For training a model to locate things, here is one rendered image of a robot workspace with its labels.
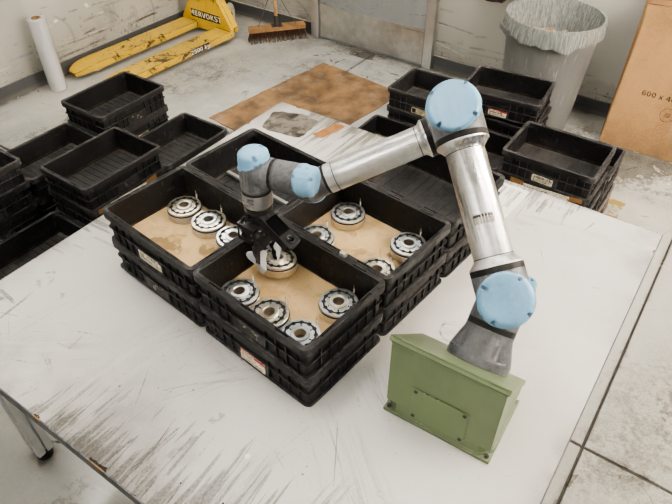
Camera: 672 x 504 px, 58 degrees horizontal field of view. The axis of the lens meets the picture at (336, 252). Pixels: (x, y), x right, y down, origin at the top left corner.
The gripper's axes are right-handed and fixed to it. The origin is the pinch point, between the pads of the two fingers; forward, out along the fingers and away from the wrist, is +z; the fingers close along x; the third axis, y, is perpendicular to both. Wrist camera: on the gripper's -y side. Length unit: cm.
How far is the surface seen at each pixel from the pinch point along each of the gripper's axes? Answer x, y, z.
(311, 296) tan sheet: -1.3, -12.8, 4.7
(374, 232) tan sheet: -33.1, -11.1, 4.8
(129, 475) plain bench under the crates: 58, -7, 18
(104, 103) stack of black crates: -69, 178, 37
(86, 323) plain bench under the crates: 36, 39, 17
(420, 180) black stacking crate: -64, -8, 5
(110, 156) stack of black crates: -40, 136, 38
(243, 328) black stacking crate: 18.6, -7.3, 3.1
